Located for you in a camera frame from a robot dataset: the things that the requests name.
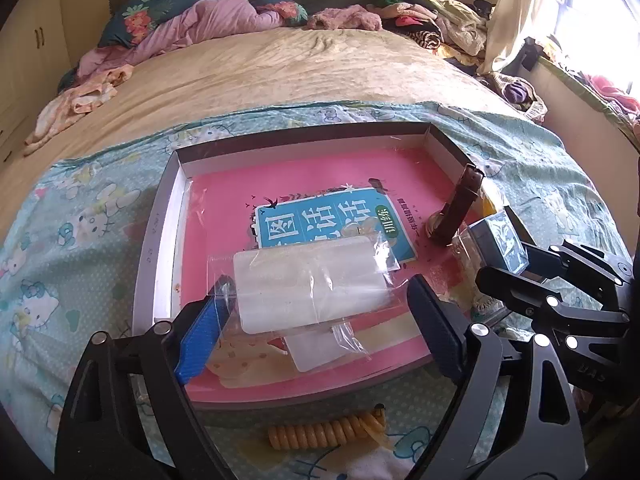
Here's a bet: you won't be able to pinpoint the small crinkled plastic bag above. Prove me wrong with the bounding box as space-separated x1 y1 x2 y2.
452 228 506 327

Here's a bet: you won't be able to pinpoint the blue small jewelry box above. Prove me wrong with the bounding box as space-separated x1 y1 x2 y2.
468 210 529 274

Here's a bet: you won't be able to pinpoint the brown leather strap watch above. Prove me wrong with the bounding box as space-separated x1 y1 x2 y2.
425 164 485 246

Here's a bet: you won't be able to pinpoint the orange spiral hair tie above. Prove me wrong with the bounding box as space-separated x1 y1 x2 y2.
267 404 388 452

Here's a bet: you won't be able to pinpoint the white card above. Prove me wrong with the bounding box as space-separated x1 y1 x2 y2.
207 233 399 373

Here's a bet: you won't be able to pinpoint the grey cardboard box tray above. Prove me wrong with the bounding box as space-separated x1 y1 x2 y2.
132 122 472 408

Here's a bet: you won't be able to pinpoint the basket of clothes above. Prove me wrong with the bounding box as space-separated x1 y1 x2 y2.
486 73 548 124

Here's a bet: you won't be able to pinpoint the Hello Kitty blue blanket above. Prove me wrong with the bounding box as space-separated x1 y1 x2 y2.
1 101 628 467

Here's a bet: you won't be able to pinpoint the pile of clothes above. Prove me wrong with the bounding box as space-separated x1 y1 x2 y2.
368 0 488 60

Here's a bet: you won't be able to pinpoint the peach clothes on bed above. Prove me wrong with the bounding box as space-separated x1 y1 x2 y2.
23 64 134 156

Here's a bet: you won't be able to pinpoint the cream curtain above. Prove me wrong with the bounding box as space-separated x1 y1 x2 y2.
477 0 564 75

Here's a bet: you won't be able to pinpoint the beige bed cover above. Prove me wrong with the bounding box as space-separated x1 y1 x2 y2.
1 28 515 232

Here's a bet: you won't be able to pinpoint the pink fuzzy garment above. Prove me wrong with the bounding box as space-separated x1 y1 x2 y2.
306 4 383 32

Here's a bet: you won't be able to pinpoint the floral dark blue pillow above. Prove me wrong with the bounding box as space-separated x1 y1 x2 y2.
98 0 201 49

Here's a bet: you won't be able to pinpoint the pink purple quilt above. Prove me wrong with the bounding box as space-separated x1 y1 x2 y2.
76 0 285 81

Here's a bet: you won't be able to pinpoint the cream wardrobe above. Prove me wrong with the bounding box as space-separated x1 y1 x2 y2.
1 0 70 164

